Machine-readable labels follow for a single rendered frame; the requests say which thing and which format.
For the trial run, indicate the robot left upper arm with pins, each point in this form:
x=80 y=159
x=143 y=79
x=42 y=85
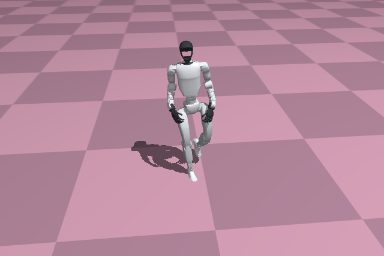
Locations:
x=206 y=74

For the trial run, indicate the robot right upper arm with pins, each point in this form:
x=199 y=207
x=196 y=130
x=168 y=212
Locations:
x=171 y=77

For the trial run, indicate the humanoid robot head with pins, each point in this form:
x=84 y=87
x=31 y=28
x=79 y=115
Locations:
x=184 y=47

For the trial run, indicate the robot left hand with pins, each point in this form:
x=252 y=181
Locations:
x=209 y=114

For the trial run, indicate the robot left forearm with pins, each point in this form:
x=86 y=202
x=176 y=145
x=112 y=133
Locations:
x=212 y=97

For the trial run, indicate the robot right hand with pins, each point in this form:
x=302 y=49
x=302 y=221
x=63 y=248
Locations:
x=175 y=116

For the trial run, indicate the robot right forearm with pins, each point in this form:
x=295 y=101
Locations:
x=170 y=98

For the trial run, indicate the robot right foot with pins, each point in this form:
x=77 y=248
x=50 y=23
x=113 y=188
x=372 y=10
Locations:
x=192 y=175

